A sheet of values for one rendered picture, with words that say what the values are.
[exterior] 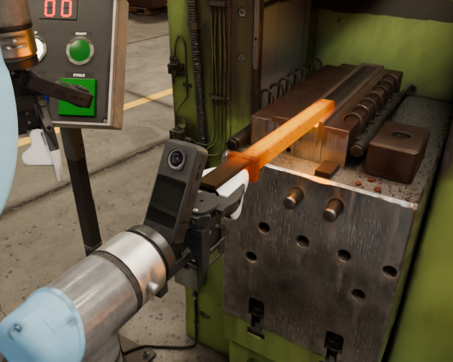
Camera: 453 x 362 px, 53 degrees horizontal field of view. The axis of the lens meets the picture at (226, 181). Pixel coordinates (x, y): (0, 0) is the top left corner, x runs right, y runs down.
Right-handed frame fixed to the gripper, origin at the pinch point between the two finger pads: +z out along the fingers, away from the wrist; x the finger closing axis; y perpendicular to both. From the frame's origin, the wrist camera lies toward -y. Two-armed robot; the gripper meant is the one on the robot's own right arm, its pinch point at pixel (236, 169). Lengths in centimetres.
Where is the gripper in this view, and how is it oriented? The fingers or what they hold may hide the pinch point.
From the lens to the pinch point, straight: 62.6
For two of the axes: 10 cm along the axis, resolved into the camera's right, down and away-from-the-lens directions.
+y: 0.0, 8.7, 4.9
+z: 5.2, -4.1, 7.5
